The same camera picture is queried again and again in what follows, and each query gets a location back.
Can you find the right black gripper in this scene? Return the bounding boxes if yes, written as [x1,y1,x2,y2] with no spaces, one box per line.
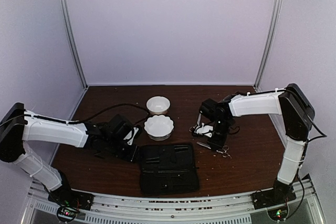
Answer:
[207,118,232,150]

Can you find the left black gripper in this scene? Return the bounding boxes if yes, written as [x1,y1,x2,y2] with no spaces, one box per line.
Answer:
[106,137,144,164]

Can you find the silver thinning scissors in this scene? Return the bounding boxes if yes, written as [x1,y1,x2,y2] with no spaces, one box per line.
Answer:
[196,141,232,159]

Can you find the black zippered tool case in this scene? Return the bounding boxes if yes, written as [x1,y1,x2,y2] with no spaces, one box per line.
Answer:
[139,143,200,196]

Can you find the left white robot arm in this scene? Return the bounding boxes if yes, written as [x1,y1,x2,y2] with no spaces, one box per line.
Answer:
[1,102,141,205]

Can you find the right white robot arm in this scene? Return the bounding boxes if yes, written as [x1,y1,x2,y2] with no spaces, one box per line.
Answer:
[190,83,318,204]

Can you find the scalloped white bowl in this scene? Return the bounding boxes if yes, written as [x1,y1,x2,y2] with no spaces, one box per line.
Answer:
[144,115,174,141]

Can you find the round white bowl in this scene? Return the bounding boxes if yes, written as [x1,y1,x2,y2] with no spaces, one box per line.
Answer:
[146,96,171,115]

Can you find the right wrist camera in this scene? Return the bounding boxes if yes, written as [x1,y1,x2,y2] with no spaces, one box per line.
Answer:
[191,124,213,137]

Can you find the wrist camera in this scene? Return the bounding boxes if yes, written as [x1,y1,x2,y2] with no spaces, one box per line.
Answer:
[191,124,213,137]
[124,127,140,145]

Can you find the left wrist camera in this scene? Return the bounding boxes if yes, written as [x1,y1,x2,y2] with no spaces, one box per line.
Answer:
[124,127,140,145]

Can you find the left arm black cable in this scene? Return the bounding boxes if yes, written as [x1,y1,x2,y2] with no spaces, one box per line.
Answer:
[70,103,150,125]

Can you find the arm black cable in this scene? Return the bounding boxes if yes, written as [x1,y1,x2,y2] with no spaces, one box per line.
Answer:
[70,103,150,125]
[296,90,329,209]

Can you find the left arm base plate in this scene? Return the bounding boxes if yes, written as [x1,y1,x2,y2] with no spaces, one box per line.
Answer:
[48,191,94,210]

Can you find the aluminium front rail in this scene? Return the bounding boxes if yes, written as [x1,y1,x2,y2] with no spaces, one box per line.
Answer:
[19,179,327,223]

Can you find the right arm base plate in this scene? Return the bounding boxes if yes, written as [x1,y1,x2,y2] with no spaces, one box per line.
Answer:
[251,189,297,210]

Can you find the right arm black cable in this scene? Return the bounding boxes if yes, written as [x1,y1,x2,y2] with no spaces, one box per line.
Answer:
[296,90,329,209]

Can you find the right aluminium corner post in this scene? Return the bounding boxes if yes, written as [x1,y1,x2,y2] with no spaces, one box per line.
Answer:
[254,0,283,91]

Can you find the aluminium corner post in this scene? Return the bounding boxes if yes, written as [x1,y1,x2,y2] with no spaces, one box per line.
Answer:
[60,0,88,89]
[254,0,283,91]

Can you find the left aluminium corner post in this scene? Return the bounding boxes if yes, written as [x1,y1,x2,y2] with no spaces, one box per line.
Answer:
[60,0,88,89]

